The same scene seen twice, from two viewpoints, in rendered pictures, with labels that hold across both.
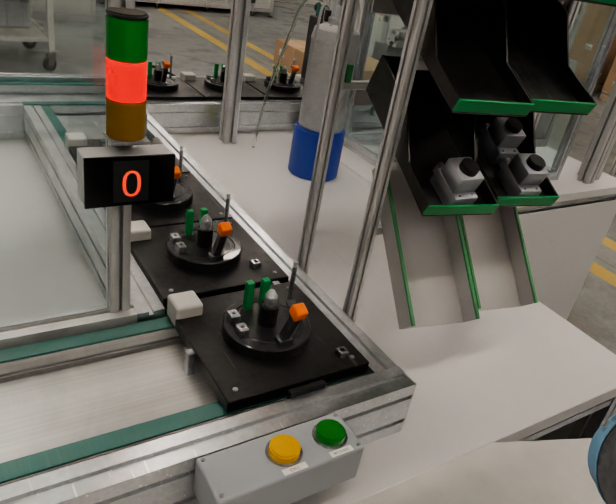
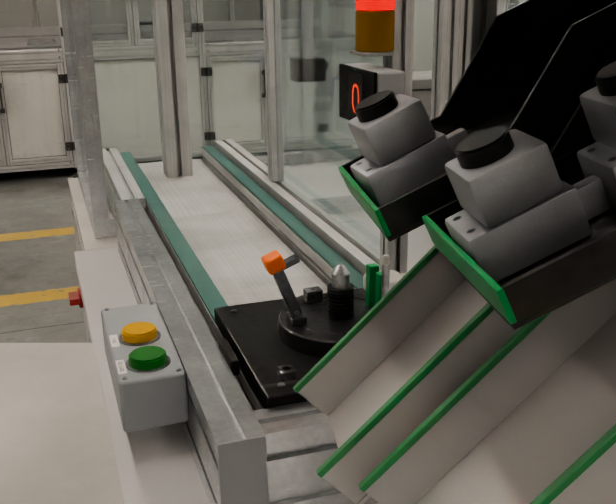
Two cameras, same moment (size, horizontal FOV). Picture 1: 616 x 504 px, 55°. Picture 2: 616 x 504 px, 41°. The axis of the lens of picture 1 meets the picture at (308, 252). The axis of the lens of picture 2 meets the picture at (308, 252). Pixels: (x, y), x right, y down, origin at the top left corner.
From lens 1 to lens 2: 127 cm
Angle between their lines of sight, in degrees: 96
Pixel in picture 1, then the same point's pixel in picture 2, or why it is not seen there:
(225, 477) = (125, 311)
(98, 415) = (257, 297)
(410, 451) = not seen: outside the picture
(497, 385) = not seen: outside the picture
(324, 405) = (198, 365)
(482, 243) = (569, 449)
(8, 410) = not seen: hidden behind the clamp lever
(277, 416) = (196, 343)
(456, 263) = (442, 394)
